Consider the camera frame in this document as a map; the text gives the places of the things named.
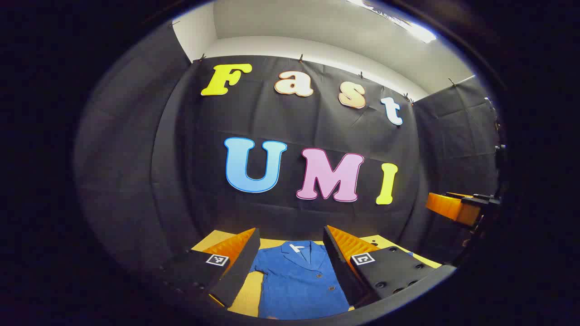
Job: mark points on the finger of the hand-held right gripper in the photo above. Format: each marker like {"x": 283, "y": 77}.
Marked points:
{"x": 446, "y": 207}

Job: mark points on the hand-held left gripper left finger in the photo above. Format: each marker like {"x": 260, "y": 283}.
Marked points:
{"x": 242, "y": 262}

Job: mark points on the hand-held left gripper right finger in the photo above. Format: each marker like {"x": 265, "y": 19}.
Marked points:
{"x": 337, "y": 262}

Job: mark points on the blue button jacket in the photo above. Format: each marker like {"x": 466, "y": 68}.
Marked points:
{"x": 294, "y": 285}

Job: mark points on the black backdrop cloth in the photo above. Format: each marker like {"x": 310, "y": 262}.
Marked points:
{"x": 294, "y": 127}

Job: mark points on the ceiling light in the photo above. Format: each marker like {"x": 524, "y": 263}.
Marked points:
{"x": 421, "y": 32}

